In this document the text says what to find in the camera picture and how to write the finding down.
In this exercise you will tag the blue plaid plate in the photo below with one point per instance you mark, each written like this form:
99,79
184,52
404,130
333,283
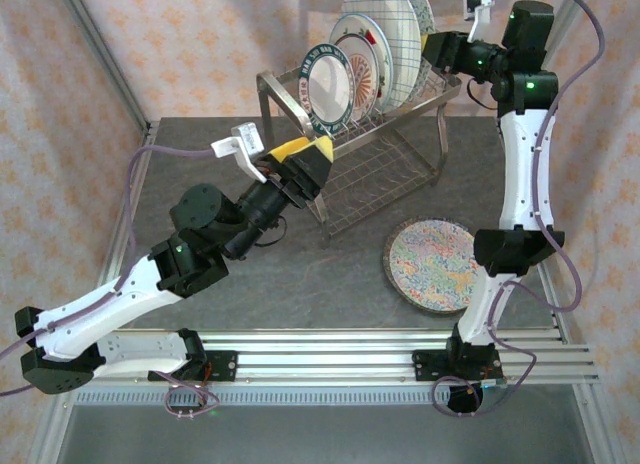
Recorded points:
400,49

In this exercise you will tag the blue patterned rim plate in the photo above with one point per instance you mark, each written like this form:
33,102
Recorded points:
426,11

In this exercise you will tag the red flower rim plate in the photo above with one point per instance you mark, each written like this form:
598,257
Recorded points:
372,36

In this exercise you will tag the orange sunburst plate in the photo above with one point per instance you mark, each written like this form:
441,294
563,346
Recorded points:
362,71

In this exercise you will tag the colourful squiggle pattern plate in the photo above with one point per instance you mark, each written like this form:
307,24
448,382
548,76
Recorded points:
432,264

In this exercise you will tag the brown speckled plate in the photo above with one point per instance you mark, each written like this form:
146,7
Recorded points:
435,312

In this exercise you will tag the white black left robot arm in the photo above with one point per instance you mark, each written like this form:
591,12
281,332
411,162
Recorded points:
100,304

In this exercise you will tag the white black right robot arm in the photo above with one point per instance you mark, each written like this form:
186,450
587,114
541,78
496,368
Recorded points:
525,174

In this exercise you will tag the stainless steel dish rack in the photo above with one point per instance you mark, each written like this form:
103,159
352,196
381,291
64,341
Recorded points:
322,216

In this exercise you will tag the green lettered rim plate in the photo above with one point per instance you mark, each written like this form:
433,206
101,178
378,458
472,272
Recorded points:
327,81

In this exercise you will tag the small adapter circuit board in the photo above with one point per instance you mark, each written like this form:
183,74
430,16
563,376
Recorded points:
495,383

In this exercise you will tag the aluminium frame post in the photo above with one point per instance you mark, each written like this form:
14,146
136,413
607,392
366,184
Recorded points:
561,19
110,66

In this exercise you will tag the aluminium slotted base rail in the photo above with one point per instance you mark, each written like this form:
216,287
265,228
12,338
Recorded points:
325,356

